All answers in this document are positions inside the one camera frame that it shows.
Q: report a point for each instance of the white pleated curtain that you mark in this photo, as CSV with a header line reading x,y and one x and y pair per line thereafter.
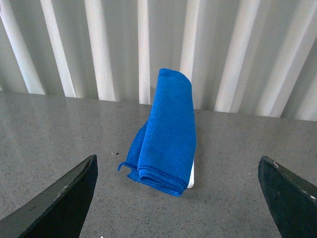
x,y
256,57

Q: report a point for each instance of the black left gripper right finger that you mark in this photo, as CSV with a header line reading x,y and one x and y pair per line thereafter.
x,y
292,200

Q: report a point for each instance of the blue microfiber cloth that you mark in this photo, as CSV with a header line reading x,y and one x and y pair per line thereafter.
x,y
162,152

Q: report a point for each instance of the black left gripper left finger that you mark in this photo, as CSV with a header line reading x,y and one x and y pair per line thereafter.
x,y
60,210

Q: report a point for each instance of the white rack with wooden bars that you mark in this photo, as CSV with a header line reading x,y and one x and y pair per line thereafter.
x,y
192,176

